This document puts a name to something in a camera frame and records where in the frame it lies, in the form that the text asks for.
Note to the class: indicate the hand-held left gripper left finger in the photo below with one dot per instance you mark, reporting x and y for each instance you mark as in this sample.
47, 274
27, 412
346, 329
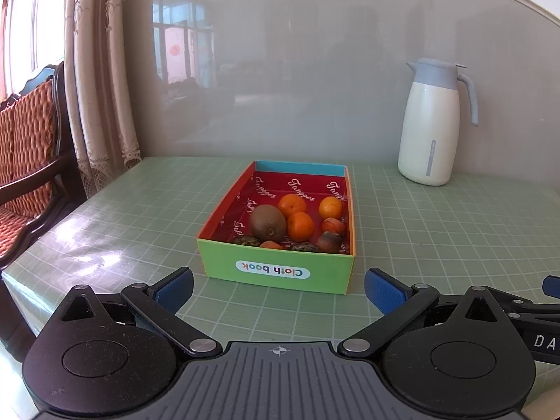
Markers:
173, 292

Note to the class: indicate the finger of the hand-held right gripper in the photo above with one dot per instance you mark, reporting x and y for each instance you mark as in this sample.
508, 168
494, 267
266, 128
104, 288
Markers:
509, 299
552, 285

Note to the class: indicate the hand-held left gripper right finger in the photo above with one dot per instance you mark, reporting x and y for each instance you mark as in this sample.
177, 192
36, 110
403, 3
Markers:
385, 292

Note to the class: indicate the colourful cardboard box red inside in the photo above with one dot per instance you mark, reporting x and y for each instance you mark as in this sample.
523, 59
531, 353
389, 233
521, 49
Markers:
218, 262

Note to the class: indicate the dark water chestnut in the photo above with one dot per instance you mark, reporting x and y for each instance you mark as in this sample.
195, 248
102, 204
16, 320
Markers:
247, 240
329, 241
306, 247

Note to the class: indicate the short carrot piece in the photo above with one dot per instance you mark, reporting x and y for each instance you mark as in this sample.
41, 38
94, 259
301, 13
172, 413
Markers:
332, 226

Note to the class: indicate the small orange mandarin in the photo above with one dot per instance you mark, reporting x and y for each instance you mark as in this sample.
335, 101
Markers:
330, 208

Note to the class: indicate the medium orange mandarin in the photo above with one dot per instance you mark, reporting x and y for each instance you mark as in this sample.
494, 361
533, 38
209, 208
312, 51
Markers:
301, 226

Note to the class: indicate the long carrot piece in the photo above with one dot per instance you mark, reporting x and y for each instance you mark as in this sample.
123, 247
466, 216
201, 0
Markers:
272, 245

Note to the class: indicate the brown kiwi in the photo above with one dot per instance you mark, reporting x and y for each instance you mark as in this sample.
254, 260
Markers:
267, 222

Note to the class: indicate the large orange mandarin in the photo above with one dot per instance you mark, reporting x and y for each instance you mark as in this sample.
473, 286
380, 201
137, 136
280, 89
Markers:
292, 204

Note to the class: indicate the white thermos jug grey lid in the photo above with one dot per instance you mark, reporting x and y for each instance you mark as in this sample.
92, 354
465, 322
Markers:
431, 131

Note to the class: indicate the beige lace curtain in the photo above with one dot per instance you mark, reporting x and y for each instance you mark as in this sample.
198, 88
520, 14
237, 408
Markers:
100, 96

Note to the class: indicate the wooden chair orange cushion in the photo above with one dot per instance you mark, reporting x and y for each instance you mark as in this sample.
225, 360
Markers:
26, 140

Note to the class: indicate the window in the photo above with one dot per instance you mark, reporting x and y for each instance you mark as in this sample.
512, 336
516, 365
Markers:
30, 30

